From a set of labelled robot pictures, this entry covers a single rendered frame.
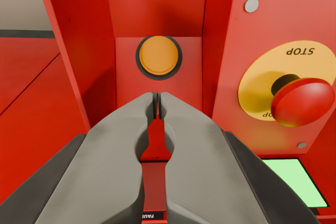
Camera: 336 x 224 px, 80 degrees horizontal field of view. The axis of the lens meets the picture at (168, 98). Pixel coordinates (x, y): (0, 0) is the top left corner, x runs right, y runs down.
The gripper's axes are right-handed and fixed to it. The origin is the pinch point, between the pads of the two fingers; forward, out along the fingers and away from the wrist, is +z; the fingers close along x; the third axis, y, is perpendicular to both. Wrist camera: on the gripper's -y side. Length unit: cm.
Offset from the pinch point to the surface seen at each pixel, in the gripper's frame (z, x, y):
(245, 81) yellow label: 3.2, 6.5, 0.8
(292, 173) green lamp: 1.7, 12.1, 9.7
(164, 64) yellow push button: 8.2, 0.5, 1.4
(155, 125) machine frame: 23.7, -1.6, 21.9
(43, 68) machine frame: 48, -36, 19
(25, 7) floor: 82, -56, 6
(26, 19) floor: 82, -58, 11
